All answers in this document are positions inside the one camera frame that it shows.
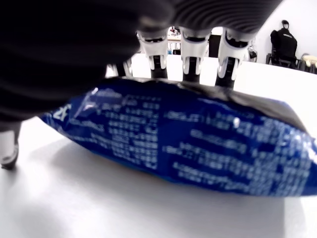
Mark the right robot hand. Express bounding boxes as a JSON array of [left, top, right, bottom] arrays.
[[0, 0, 285, 171]]

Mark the blue Oreo packet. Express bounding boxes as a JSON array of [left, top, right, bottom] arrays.
[[41, 76, 317, 198]]

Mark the seated figure in black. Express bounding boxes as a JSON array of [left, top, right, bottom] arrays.
[[266, 19, 298, 68]]

